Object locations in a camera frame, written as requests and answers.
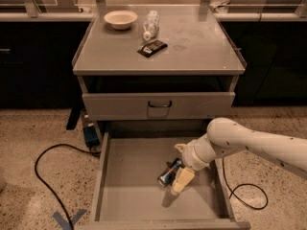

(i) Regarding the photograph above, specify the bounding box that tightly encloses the clear plastic water bottle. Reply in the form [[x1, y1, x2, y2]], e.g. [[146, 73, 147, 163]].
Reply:
[[143, 11, 159, 41]]

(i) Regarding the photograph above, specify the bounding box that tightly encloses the redbull can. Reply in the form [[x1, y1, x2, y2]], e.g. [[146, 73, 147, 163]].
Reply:
[[157, 158, 183, 187]]

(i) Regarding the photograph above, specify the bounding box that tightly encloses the black cable right floor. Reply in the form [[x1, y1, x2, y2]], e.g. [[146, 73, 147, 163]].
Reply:
[[222, 158, 269, 211]]

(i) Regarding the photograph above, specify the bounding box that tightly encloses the grey drawer cabinet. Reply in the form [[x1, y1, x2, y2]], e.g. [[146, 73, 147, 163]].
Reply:
[[73, 5, 246, 138]]

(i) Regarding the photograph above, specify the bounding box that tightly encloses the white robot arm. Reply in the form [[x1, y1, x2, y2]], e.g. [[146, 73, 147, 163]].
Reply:
[[171, 118, 307, 196]]

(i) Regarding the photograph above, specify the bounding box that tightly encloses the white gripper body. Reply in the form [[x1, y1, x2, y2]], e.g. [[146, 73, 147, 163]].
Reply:
[[182, 139, 211, 172]]

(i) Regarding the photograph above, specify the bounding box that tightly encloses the black cable left floor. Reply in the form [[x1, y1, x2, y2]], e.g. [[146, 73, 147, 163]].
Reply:
[[34, 143, 102, 230]]

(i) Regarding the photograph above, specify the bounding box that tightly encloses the black cable floor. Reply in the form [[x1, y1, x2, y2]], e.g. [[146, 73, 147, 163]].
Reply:
[[222, 158, 269, 211], [34, 143, 102, 230]]

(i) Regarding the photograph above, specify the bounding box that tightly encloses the white bowl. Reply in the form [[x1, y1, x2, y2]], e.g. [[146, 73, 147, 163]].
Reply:
[[104, 11, 138, 30]]

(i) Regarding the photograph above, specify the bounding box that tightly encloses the blue power box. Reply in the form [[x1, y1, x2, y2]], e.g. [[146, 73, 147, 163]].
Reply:
[[83, 124, 100, 148]]

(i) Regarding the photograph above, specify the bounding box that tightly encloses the black drawer handle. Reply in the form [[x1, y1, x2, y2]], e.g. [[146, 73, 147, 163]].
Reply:
[[148, 101, 173, 108]]

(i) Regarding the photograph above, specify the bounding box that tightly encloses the closed grey top drawer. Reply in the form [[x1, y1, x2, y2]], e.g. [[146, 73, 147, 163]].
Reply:
[[83, 92, 235, 121]]

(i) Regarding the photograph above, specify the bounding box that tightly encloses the open grey middle drawer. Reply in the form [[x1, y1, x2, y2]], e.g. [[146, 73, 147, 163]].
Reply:
[[76, 133, 250, 230]]

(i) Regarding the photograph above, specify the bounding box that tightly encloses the black snack packet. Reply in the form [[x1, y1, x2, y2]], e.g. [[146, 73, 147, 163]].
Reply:
[[137, 39, 168, 58]]

